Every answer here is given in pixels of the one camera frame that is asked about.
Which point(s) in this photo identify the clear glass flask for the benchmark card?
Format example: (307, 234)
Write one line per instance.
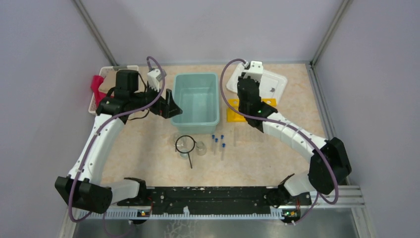
(177, 140)

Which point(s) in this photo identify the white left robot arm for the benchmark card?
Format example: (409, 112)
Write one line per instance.
(81, 188)

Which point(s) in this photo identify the clear glass beaker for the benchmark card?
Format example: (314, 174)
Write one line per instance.
(200, 148)

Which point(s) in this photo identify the white perforated plastic basket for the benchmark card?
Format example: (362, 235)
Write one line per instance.
(103, 72)

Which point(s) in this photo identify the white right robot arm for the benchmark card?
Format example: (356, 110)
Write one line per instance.
(328, 160)

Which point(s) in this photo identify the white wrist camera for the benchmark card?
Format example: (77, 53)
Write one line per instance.
(253, 70)
(154, 78)

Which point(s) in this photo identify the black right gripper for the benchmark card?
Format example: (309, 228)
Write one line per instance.
(257, 83)

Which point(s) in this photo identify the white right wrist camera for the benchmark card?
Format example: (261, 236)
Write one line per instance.
(253, 70)

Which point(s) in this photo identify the pink cloth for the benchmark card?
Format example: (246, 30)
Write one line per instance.
(96, 82)

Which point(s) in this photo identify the small clear glass dish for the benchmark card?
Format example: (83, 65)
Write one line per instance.
(184, 153)

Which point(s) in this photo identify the white plastic tray lid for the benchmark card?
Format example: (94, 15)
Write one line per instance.
(272, 85)

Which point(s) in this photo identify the teal plastic bin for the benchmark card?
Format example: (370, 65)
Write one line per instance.
(197, 94)

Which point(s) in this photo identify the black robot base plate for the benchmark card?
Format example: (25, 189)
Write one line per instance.
(215, 200)

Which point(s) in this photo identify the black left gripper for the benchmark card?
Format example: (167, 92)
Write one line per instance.
(166, 107)

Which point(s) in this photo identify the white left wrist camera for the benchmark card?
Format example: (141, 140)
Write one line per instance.
(154, 78)

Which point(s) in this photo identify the yellow test tube rack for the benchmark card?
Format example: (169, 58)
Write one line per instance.
(234, 117)

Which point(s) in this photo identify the beige cloth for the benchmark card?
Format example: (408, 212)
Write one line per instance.
(108, 82)

